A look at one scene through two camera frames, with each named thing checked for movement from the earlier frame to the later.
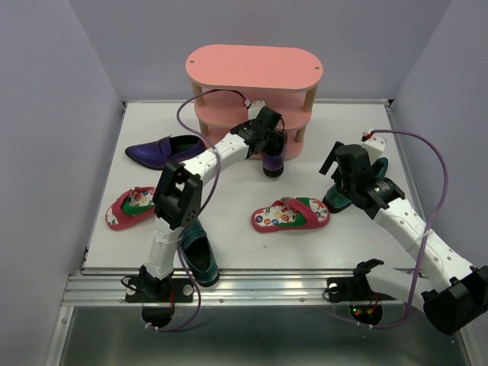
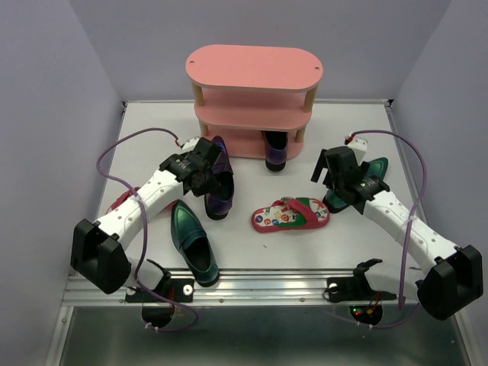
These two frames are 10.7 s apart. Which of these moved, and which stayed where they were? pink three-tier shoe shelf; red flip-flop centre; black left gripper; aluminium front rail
Moved: black left gripper
Stayed: red flip-flop centre; pink three-tier shoe shelf; aluminium front rail
